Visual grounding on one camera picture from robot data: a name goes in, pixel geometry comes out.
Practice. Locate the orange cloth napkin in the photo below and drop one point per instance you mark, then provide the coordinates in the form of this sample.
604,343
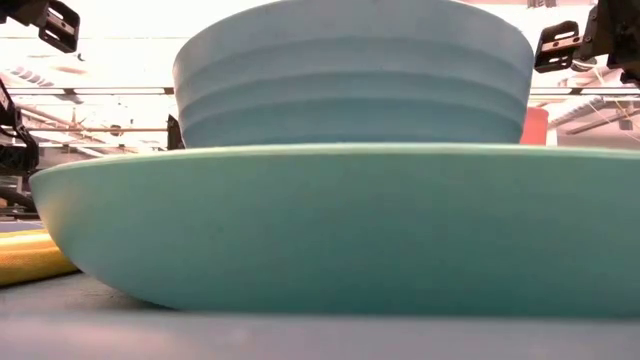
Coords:
25,257

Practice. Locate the blue ribbed bowl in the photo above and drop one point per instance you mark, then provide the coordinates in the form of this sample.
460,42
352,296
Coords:
350,75

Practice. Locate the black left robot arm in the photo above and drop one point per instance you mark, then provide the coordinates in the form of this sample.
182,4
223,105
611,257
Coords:
17,145

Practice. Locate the teal plate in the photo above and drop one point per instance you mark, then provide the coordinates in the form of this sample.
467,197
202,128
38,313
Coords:
340,230

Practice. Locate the black partition screen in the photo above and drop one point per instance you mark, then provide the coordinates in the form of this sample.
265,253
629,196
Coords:
175,135

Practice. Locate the pink cup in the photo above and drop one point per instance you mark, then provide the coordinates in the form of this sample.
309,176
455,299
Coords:
536,127

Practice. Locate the black ceiling spotlight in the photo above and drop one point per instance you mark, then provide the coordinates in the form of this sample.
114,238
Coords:
585,65

